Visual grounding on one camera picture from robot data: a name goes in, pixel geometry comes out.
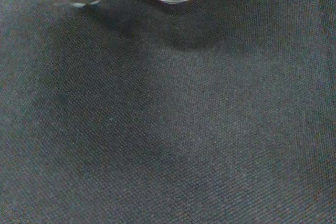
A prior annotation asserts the black cloth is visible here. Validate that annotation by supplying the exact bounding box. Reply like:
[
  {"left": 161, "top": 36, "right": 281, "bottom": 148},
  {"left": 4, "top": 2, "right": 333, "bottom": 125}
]
[{"left": 0, "top": 0, "right": 336, "bottom": 224}]

